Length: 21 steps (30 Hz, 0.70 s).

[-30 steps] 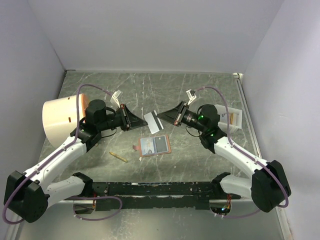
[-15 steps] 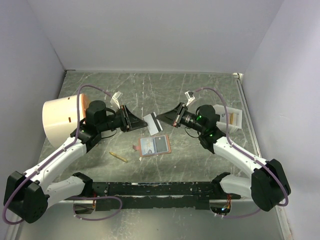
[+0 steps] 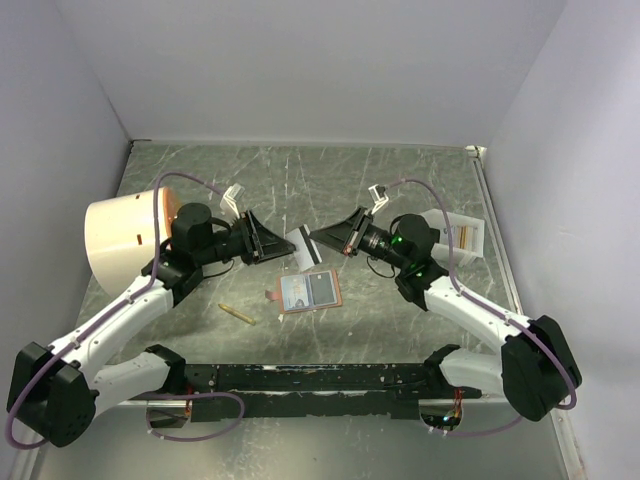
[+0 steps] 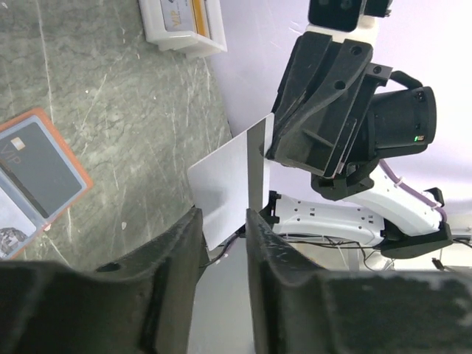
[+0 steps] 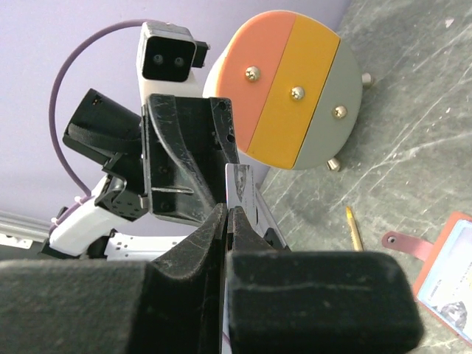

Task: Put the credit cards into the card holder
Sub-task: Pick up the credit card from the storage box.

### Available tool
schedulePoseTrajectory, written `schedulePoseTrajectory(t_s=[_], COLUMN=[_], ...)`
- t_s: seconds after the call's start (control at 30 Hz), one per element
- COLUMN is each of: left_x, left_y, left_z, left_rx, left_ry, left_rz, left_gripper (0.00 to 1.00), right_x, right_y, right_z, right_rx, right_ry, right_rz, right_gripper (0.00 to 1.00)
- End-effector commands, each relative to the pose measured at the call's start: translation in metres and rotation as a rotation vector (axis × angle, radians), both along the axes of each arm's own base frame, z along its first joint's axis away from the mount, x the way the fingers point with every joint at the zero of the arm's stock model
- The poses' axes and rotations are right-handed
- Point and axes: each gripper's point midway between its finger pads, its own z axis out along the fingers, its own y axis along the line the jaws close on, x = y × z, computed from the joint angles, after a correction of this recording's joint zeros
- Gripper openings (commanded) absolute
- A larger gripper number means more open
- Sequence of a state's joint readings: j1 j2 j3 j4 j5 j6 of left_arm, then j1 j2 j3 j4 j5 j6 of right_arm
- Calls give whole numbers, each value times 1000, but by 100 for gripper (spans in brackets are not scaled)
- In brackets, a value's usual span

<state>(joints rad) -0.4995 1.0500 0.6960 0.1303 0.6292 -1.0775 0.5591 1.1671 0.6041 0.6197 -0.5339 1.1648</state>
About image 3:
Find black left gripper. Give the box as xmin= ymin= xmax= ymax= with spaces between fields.
xmin=195 ymin=208 xmax=297 ymax=266

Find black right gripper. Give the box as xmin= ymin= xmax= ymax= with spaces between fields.
xmin=308 ymin=206 xmax=408 ymax=270

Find white magnetic stripe card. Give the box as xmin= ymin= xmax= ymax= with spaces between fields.
xmin=285 ymin=224 xmax=322 ymax=272

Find black credit card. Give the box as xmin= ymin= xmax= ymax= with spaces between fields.
xmin=309 ymin=271 xmax=337 ymax=306

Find silver VIP card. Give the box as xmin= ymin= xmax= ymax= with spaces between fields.
xmin=280 ymin=274 xmax=313 ymax=312

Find brown leather card holder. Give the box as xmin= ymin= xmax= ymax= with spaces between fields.
xmin=264 ymin=269 xmax=343 ymax=314

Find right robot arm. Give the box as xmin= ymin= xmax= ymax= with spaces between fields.
xmin=310 ymin=208 xmax=582 ymax=421

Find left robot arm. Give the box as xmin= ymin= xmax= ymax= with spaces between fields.
xmin=5 ymin=203 xmax=295 ymax=450

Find stack of cards in box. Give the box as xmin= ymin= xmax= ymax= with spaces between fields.
xmin=451 ymin=225 xmax=479 ymax=251

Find white card storage box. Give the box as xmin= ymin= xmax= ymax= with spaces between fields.
xmin=422 ymin=209 xmax=485 ymax=267

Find gold pencil stick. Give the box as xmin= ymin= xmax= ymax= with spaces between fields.
xmin=218 ymin=303 xmax=256 ymax=326

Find white cylinder toy with studs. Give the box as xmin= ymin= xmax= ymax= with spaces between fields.
xmin=84 ymin=187 xmax=180 ymax=297

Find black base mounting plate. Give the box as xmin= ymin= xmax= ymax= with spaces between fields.
xmin=178 ymin=363 xmax=456 ymax=420

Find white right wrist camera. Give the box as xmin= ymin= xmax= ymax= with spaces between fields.
xmin=368 ymin=184 xmax=390 ymax=216

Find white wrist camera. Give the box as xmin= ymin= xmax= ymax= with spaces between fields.
xmin=368 ymin=184 xmax=390 ymax=216
xmin=220 ymin=183 xmax=245 ymax=220

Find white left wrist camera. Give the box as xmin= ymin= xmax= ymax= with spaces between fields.
xmin=220 ymin=183 xmax=245 ymax=220

